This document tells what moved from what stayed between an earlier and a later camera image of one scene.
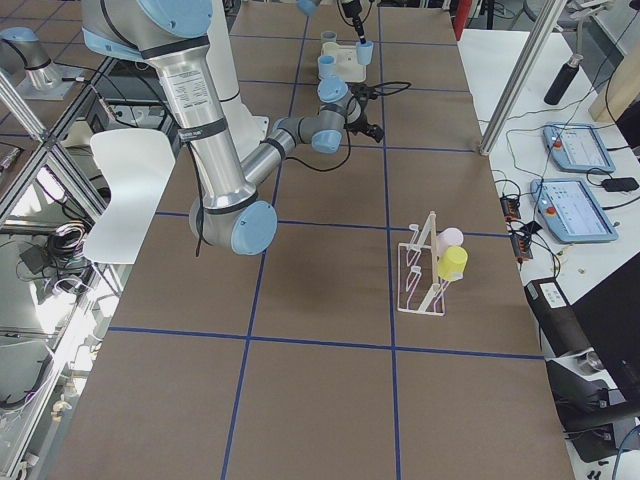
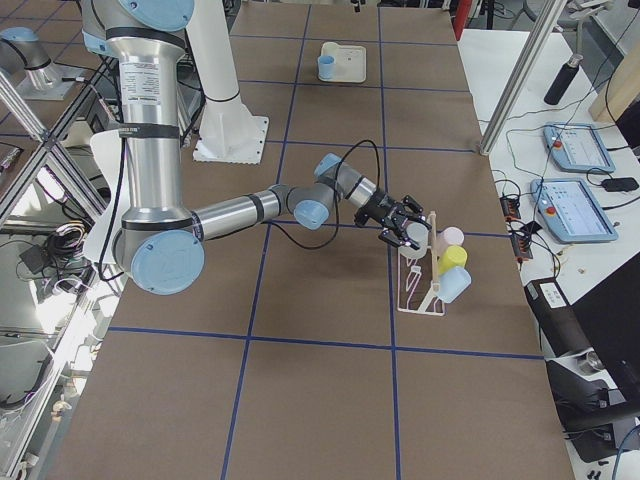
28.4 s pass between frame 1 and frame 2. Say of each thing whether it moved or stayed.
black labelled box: stayed
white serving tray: stayed
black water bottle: stayed
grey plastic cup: moved
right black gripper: moved
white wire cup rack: stayed
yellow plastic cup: stayed
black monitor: stayed
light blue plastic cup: moved
